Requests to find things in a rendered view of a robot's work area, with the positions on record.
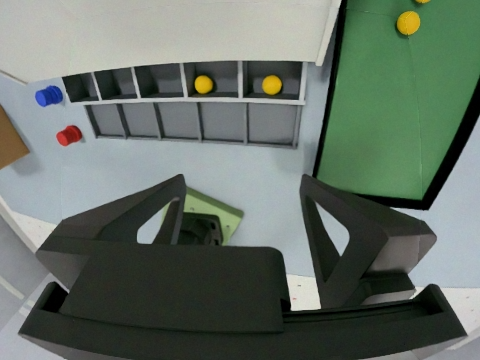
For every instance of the red plug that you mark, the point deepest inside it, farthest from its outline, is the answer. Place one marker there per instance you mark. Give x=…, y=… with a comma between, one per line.
x=69, y=135

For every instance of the brown cardboard box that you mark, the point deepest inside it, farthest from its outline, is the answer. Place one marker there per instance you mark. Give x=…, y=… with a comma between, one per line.
x=12, y=146

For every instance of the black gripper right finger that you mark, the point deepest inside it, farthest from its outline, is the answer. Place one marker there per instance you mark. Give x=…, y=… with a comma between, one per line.
x=383, y=242

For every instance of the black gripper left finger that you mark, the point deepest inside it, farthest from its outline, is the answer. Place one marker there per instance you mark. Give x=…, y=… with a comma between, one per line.
x=121, y=219

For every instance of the blue plug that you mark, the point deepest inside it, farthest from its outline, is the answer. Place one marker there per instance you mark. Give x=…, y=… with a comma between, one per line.
x=49, y=95

